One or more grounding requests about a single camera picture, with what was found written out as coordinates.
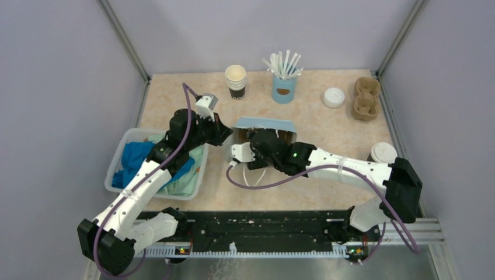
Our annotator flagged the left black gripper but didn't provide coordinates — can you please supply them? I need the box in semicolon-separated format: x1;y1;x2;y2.
185;110;233;151

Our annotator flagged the light blue paper bag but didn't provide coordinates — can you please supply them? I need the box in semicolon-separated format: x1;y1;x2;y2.
224;117;297;187

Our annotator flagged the stack of paper cups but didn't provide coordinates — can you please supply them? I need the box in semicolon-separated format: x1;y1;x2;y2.
225;65;246;100

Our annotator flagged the white plastic cup lid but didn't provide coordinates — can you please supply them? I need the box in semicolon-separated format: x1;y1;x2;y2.
370;142;398;164

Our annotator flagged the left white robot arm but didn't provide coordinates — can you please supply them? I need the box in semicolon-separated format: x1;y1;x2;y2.
77;109;232;277

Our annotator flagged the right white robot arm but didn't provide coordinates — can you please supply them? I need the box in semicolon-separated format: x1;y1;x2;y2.
248;129;423;240

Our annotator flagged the light green cloth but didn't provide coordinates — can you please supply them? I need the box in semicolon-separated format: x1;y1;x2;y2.
155;145;205;200

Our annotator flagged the blue straw holder cup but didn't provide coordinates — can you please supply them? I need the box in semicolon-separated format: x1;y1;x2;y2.
271;74;298;104

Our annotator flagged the white plastic basket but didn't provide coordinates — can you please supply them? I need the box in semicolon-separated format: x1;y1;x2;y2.
104;128;210;201

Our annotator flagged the bundle of wrapped straws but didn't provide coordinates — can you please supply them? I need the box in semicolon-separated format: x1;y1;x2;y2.
262;50;304;81

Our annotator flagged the stack of spare lids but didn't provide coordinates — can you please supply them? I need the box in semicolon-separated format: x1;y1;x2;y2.
323;87;346;109

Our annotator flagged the brown pulp cup carrier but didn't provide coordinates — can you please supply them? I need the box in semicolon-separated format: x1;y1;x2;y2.
351;77;381;121

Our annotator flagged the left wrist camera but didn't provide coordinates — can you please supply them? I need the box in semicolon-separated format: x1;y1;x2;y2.
195;93;218;120

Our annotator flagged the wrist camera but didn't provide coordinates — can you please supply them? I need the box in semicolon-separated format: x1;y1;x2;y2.
230;142;255;163
195;93;218;120

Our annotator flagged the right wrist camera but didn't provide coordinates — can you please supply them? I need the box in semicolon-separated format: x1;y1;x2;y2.
230;142;255;163

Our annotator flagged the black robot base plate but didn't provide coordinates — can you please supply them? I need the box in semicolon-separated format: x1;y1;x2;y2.
151;209;382;254

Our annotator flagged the white cable duct strip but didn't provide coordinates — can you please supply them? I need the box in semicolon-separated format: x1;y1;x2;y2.
146;243;350;259

